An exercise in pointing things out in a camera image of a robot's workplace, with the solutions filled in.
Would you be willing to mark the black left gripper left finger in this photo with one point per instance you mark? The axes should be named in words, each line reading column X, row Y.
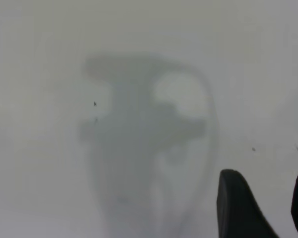
column 238, row 205

